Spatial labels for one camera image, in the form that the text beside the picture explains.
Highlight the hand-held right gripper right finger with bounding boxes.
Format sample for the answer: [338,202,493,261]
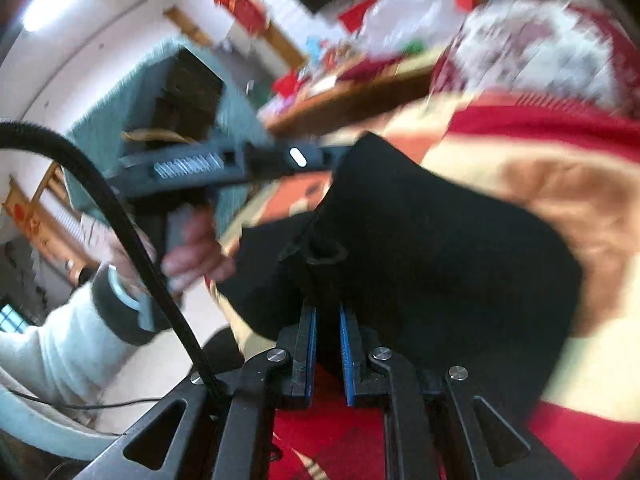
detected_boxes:
[338,302,576,480]

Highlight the red paper sign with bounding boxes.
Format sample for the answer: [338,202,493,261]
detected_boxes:
[337,0,379,37]

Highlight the floral dark red pillow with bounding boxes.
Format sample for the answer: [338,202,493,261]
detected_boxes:
[430,0,640,122]

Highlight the black pants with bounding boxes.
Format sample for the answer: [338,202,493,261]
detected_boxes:
[215,130,587,411]

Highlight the red hanging decoration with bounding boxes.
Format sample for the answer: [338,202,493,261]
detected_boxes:
[209,0,272,37]

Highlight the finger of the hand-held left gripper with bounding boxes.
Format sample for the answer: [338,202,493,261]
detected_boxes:
[320,143,365,172]

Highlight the thin black cable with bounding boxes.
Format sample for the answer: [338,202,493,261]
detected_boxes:
[0,384,168,410]

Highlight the person's left hand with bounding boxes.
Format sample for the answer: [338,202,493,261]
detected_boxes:
[162,207,237,295]

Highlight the wooden desk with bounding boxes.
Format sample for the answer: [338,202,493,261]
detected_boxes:
[259,57,447,137]

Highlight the person's left forearm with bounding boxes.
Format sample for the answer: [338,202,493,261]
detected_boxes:
[0,266,175,407]

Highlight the red cream patterned blanket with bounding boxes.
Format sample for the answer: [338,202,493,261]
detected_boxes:
[210,87,640,480]

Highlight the blue fluffy cloth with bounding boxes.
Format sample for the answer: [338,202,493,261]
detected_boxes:
[65,35,282,223]

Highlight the dark red cloth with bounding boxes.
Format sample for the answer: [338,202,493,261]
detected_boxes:
[340,55,402,82]

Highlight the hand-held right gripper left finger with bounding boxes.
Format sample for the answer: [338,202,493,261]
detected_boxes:
[75,302,319,480]

